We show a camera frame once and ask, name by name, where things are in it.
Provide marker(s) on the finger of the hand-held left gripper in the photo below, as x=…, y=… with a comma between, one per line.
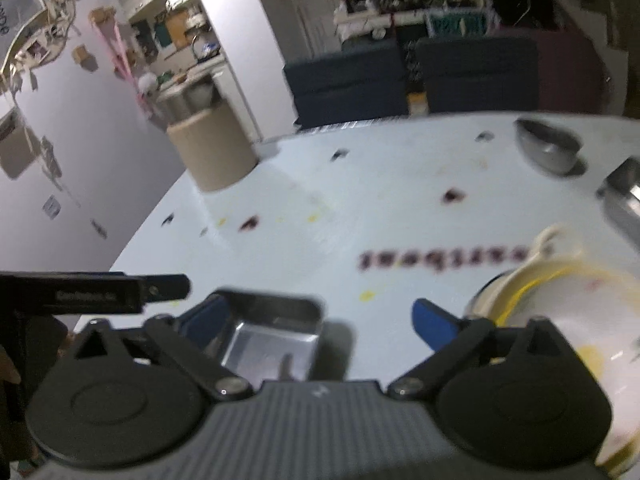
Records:
x=100, y=292

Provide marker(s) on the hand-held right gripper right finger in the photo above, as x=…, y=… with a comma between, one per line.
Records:
x=432, y=325

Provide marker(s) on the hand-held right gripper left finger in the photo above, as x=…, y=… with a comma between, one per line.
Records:
x=205, y=317

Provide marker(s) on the white plate with dark rim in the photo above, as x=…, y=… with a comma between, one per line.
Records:
x=482, y=302

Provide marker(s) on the rectangular steel tray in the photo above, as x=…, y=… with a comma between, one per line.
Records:
x=280, y=340

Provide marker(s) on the floral bowl with yellow rim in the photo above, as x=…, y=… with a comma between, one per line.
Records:
x=600, y=320

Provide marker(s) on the round steel bowl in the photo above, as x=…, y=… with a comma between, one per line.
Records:
x=547, y=152

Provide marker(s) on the beige canister with steel lid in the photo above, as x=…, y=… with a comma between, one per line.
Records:
x=215, y=150

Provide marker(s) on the white fluffy duster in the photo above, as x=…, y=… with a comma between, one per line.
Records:
x=147, y=82

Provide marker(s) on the steel dish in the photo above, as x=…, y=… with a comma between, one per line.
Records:
x=625, y=200

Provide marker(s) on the dark blue chair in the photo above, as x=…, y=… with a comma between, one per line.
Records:
x=480, y=75
x=345, y=90

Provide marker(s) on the kettle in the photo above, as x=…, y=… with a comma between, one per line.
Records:
x=204, y=49

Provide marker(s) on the maroon sofa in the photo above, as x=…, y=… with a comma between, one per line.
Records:
x=570, y=70

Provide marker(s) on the green sign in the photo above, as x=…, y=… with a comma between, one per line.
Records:
x=455, y=24

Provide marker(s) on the cluttered shelf unit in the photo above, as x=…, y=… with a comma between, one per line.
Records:
x=360, y=15

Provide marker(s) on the hanging wall picture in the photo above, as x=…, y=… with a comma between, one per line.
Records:
x=15, y=147

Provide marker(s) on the pink wall hanger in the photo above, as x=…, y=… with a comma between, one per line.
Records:
x=120, y=55

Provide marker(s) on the wooden wall decoration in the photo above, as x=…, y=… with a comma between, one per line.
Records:
x=50, y=20

